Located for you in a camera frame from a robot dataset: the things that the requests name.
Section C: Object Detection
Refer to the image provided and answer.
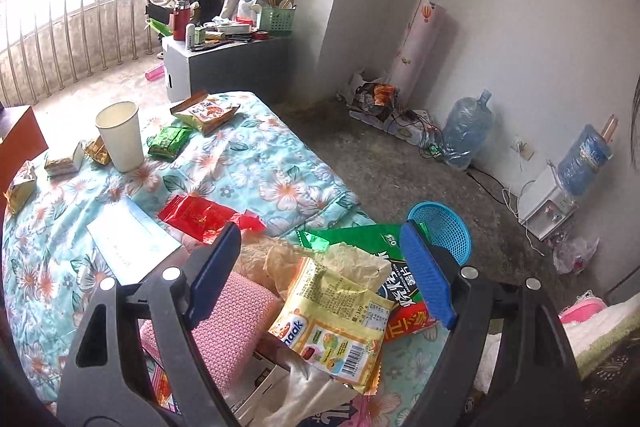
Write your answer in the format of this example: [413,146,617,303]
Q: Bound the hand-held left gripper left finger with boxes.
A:
[56,222,251,427]

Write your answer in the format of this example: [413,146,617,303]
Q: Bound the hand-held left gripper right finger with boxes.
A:
[400,221,588,427]

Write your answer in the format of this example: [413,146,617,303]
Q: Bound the blue plastic basket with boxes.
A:
[406,201,473,267]

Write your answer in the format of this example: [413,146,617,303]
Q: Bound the red foil wrapper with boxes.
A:
[157,193,267,244]

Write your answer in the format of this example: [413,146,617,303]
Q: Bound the green chip bag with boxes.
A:
[296,223,426,308]

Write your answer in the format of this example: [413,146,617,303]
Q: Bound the white box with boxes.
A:
[86,197,183,285]

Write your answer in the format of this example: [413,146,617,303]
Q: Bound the yellow snack wrapper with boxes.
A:
[267,254,396,395]

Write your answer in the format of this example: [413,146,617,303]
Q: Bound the pink knitted pad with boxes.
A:
[140,271,283,403]

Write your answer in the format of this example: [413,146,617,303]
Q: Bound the white water dispenser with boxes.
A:
[517,167,576,242]

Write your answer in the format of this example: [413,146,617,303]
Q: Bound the green snack packet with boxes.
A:
[146,125,194,160]

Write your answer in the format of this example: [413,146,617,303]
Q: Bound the wrapped large water bottle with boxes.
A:
[442,89,496,170]

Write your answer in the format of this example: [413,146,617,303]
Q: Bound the clear plastic bag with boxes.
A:
[552,236,600,275]

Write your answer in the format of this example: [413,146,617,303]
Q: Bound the orange noodle packet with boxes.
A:
[170,91,241,136]

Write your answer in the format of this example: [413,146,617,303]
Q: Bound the white paper cup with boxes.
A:
[95,101,147,174]

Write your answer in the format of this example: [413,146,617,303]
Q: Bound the small gold packet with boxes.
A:
[82,138,112,166]

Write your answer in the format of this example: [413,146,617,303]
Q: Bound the dark snack bag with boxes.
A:
[355,82,401,120]

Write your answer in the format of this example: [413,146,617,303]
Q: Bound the small yellow-white box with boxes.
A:
[44,141,86,178]

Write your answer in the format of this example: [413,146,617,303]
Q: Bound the person's fluffy white clothing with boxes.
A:
[475,302,640,393]

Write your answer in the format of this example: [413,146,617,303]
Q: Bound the blue dispenser water bottle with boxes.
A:
[556,123,615,198]

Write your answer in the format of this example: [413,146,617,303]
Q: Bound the grey cabinet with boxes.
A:
[161,34,293,105]

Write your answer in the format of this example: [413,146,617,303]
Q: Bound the yellow snack packet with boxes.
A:
[4,161,38,214]

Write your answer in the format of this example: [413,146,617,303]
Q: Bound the patterned paper roll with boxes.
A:
[389,0,448,108]

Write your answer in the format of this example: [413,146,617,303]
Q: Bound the brown wooden table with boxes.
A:
[0,104,51,218]

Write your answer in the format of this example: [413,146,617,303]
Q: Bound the red thermos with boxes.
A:
[172,0,192,42]

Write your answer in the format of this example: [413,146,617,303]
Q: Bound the green plastic basket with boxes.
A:
[257,6,296,38]

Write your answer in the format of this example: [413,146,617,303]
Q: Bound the white plastic bag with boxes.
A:
[236,0,262,24]

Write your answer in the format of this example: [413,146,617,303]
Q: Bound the metal window railing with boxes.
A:
[0,0,211,108]

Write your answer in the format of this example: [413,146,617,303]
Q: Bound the black cable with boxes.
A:
[465,167,526,208]

